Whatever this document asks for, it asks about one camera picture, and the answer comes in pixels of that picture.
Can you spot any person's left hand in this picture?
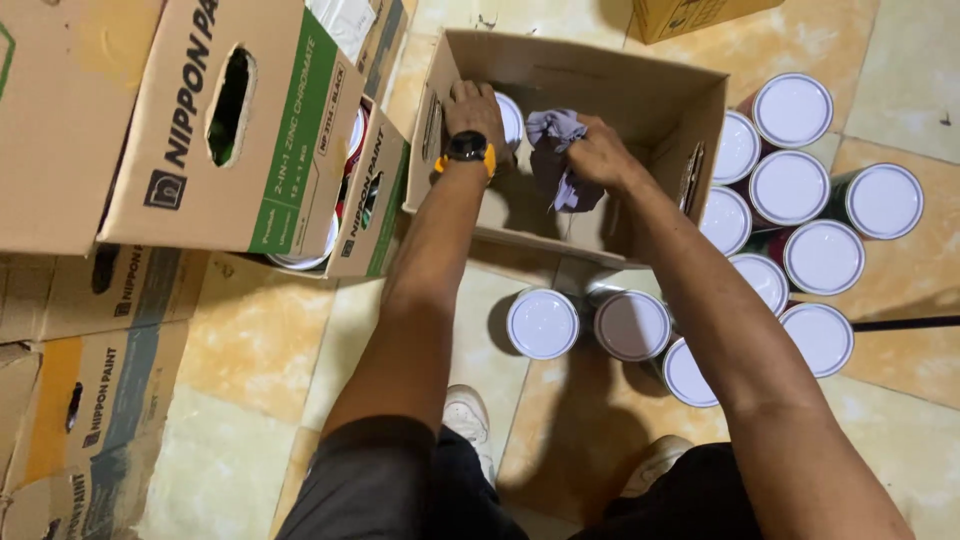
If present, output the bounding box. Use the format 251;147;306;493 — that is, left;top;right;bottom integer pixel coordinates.
443;79;519;171

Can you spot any person's right hand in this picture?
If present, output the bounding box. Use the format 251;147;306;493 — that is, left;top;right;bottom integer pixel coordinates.
564;114;648;195

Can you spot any grey purple cleaning cloth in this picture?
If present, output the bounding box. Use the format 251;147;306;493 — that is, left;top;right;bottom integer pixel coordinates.
525;109;606;214

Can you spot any single white-lidded paint tin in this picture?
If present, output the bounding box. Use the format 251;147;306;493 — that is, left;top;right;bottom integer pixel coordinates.
492;91;526;153

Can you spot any open plain cardboard box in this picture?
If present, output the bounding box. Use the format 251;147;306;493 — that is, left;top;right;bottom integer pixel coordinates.
402;28;730;271

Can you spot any boxed paint can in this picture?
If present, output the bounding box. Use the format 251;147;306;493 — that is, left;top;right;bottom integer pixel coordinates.
345;105;370;160
266;213;341;272

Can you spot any yellow cardboard box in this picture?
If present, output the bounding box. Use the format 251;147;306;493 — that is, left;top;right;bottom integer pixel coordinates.
628;0;786;45

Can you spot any green-label cardboard box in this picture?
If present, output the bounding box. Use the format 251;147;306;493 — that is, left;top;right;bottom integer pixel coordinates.
97;0;412;280

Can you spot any cluster of paint cans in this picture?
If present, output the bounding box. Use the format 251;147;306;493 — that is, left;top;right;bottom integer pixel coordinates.
506;72;925;410

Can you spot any person's white left shoe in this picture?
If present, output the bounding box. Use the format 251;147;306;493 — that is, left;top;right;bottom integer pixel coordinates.
441;384;498;487

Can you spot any person's beige right shoe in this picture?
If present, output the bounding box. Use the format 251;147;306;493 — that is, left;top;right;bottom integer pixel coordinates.
619;435;696;499

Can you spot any black rod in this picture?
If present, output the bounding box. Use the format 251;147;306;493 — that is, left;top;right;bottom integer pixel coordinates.
852;315;960;333

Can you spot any person's black clothing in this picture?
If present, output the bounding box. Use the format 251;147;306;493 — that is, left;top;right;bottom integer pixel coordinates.
276;414;762;540

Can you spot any large tilted cardboard box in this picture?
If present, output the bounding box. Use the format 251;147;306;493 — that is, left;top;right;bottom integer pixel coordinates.
0;0;168;258

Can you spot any grey-striped cardboard box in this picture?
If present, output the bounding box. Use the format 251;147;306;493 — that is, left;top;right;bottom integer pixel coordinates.
0;246;213;345

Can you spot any yellow-and-grey printed cardboard box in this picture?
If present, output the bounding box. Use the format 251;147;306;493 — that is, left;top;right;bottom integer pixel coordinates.
0;321;190;540

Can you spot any black watch with yellow strap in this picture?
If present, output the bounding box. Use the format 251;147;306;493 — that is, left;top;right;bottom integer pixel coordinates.
434;130;498;180

